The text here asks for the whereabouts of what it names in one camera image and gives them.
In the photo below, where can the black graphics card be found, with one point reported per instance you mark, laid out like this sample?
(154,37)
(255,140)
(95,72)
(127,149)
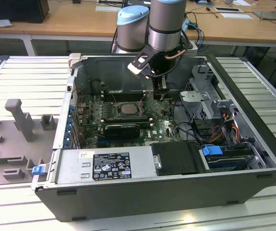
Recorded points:
(121,131)

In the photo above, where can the hard disk in blue carrier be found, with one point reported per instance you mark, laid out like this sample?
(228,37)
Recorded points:
(211,151)

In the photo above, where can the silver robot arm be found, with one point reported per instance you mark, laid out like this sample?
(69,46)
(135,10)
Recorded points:
(166,24)

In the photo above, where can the light grey case latch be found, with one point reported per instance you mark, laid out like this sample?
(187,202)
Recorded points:
(75,60)

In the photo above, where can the black plastic bay cover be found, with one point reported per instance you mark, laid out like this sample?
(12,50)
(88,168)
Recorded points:
(176,158)

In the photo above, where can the blue case latch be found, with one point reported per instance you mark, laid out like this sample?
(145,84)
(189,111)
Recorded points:
(37,170)

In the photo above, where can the white paper sheet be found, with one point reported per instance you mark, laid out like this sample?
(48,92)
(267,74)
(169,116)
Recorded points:
(236,15)
(106,8)

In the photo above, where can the white black-edged card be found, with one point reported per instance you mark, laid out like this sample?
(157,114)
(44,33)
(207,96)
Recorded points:
(228,9)

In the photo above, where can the small white box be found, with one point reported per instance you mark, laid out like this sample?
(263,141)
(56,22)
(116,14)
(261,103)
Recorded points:
(191,47)

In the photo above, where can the metal drive cage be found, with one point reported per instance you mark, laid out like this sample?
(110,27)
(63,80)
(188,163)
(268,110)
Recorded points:
(195,98)

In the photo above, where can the metal CPU socket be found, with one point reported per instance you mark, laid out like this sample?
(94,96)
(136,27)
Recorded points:
(117,111)

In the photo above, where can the grey laptop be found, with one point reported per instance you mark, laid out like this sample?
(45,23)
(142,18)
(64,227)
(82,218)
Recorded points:
(272,15)

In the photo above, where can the silver power supply unit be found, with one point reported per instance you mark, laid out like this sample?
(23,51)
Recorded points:
(73,168)

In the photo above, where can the wooden desk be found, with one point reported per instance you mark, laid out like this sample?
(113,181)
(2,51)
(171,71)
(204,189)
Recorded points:
(68,21)

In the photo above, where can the black cylinder part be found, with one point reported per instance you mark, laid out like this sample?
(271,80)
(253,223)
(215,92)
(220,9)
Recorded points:
(96,87)

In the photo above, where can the silver CPU plate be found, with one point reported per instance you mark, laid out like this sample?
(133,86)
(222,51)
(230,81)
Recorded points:
(130,108)

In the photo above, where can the dark grey PC case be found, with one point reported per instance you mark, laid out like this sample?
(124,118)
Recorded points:
(128,199)

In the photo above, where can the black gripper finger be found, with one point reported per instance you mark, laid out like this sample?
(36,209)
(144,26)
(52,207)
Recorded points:
(163,92)
(155,87)

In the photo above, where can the black RAM slot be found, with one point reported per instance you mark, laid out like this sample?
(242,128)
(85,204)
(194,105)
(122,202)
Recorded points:
(128,91)
(128,96)
(128,121)
(145,123)
(128,118)
(145,126)

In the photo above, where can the black computer tower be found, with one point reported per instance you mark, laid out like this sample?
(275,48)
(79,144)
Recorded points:
(15,10)

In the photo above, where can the green motherboard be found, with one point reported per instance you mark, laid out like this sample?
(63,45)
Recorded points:
(162,114)

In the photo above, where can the grey parts rack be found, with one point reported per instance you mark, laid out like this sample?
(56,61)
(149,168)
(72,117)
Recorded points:
(20,144)

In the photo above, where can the pale blue teach pendant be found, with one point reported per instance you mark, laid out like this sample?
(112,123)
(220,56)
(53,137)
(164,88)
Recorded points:
(186,24)

